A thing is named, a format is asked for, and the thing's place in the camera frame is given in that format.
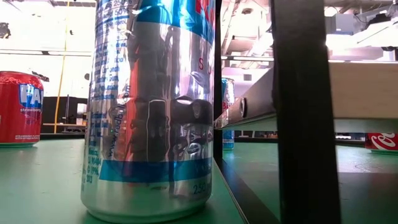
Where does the red Coca-Cola can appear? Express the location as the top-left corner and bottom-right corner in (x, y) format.
(364, 133), (398, 156)

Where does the green-white soda can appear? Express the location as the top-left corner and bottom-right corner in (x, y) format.
(221, 77), (236, 151)

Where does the red Fanta strawberry can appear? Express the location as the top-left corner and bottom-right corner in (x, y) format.
(0, 70), (45, 148)

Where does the yellow cable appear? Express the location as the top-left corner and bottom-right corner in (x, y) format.
(53, 0), (71, 134)

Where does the light wooden board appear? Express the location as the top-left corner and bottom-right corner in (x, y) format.
(213, 0), (398, 224)

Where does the silver Red Bull sugarfree can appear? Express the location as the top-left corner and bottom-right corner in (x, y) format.
(80, 0), (216, 224)

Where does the white container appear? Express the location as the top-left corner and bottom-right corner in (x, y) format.
(76, 103), (88, 125)

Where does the green table mat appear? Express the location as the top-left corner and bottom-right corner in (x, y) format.
(0, 138), (398, 224)

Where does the black room partition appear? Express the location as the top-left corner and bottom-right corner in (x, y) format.
(41, 95), (88, 134)

